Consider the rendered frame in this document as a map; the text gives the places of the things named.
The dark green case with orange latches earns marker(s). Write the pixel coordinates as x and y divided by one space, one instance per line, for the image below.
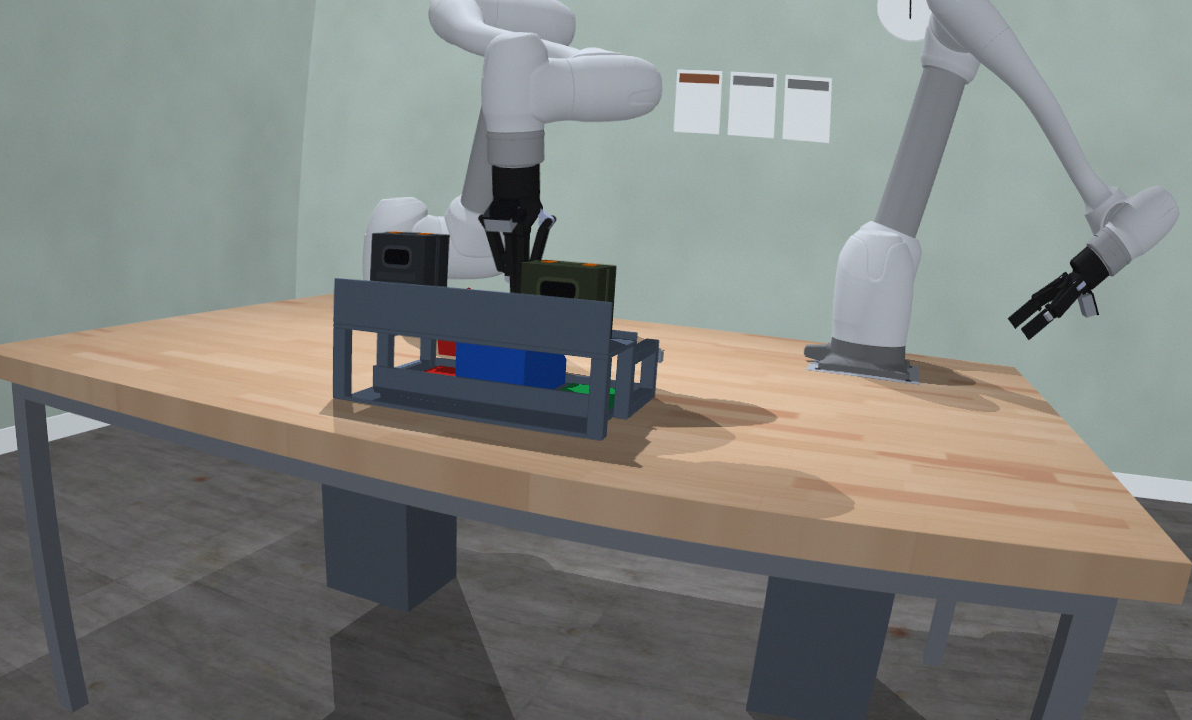
569 280

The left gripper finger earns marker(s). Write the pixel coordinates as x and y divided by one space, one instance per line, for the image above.
1052 311
1038 299

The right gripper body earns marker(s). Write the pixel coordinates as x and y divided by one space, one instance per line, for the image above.
517 184

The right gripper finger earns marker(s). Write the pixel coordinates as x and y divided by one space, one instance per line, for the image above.
523 243
508 264

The blue bin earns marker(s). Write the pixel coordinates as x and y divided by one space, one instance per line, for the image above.
521 367

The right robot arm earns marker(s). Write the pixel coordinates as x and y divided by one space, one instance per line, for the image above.
525 85

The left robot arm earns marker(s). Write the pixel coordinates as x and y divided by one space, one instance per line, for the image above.
875 273

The dark grey shelf rack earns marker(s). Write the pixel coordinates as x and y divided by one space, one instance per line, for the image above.
581 407

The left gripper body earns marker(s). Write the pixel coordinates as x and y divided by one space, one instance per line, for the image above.
1089 266

